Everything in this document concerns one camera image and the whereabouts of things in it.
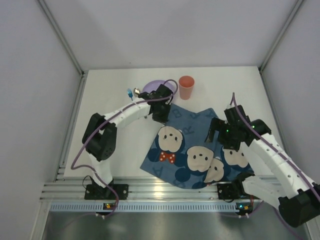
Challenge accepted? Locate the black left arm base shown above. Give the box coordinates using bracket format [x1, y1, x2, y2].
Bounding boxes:
[84, 184, 129, 200]

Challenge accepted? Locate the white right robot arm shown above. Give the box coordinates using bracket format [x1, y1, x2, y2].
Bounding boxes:
[205, 105, 320, 228]

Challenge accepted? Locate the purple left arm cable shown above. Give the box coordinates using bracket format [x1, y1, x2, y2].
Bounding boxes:
[70, 79, 179, 213]

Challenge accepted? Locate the green handled metal spoon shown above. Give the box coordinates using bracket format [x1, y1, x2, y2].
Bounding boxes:
[133, 87, 140, 97]

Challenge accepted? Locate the white slotted cable duct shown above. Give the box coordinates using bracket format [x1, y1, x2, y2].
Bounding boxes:
[50, 202, 249, 213]

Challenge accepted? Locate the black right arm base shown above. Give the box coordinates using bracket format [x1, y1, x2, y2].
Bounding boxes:
[216, 183, 245, 201]

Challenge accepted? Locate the right aluminium frame post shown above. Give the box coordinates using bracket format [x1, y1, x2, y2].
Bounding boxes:
[258, 0, 306, 74]

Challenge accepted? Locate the blue handled fork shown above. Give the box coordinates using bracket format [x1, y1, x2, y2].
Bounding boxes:
[127, 88, 133, 101]

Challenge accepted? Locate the orange plastic cup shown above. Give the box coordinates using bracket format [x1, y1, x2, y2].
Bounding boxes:
[178, 75, 195, 100]

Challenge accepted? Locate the left aluminium frame post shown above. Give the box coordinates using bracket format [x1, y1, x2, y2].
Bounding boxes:
[36, 0, 85, 76]

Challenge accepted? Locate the aluminium mounting rail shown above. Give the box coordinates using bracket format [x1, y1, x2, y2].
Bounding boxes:
[39, 176, 313, 202]

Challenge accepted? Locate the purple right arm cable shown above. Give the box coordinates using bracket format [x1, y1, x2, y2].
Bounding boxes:
[229, 92, 320, 240]

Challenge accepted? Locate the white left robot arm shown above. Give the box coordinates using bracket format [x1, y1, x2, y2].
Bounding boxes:
[82, 83, 177, 188]

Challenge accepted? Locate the aluminium frame post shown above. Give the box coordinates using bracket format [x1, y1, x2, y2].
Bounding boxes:
[36, 0, 85, 76]
[258, 0, 306, 74]

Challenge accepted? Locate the purple plastic plate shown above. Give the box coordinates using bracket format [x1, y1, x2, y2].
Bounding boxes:
[142, 80, 176, 93]

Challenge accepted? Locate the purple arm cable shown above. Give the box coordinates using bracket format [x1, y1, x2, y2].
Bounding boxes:
[70, 79, 179, 213]
[229, 92, 320, 240]

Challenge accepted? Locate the blue cartoon placemat cloth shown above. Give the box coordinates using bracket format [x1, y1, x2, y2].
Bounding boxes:
[140, 104, 252, 189]

